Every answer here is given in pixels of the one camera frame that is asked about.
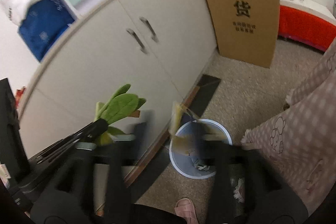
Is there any yellow white carton box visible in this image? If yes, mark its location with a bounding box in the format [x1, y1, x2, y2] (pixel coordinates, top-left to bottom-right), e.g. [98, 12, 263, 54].
[169, 102, 207, 156]

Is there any green plush leaf toy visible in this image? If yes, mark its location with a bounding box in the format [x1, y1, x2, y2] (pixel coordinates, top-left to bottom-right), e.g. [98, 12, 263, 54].
[94, 84, 146, 146]

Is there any light blue trash bin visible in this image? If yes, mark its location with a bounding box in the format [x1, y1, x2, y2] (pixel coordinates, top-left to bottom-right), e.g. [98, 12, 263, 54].
[169, 119, 232, 180]

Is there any pink slipper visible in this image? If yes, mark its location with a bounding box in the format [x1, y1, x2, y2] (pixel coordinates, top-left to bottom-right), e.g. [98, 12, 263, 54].
[174, 198, 199, 224]

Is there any pink checkered tablecloth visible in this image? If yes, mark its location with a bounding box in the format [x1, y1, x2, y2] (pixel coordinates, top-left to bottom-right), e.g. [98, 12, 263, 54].
[241, 42, 335, 214]

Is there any white low cabinet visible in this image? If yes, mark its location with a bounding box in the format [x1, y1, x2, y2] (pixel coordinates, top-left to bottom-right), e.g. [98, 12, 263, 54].
[16, 0, 219, 188]

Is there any red storage box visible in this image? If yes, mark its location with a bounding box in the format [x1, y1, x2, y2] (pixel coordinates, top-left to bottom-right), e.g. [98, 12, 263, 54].
[278, 6, 335, 52]

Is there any blue paper bag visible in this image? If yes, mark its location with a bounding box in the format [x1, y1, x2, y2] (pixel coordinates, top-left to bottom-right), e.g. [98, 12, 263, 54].
[18, 0, 75, 61]

